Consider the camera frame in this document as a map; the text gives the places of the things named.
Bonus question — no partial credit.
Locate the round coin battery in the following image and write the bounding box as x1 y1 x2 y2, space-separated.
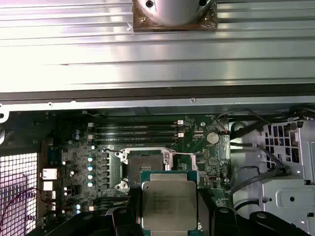
206 131 219 145

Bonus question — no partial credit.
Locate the silver topped CPU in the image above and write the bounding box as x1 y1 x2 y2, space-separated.
139 169 200 236

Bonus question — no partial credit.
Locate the grey fan wire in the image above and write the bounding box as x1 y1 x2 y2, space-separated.
213 109 247 135

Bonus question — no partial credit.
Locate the black and silver PC case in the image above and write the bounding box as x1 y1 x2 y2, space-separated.
0 87 315 236

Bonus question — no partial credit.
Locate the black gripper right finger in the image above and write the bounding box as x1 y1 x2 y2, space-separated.
196 187 314 236

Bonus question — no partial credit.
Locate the CPU socket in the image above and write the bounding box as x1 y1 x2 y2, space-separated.
109 147 177 193

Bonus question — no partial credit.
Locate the RAM slot with black clips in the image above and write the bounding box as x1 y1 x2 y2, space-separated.
94 138 180 146
94 128 180 134

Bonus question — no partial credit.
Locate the green motherboard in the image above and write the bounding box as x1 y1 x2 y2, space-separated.
40 114 232 236

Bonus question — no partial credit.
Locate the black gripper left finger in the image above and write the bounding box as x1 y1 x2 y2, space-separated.
46 187 145 236

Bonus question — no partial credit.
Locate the square brown base plate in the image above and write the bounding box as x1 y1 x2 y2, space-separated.
132 0 219 32

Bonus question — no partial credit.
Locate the RAM slot with white clips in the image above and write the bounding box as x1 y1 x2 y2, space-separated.
88 119 185 129
88 132 185 140

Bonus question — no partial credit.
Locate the silver metal drive cage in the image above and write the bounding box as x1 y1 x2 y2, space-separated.
231 118 315 236

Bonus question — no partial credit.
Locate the metal socket cover frame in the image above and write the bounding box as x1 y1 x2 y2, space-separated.
165 151 199 173

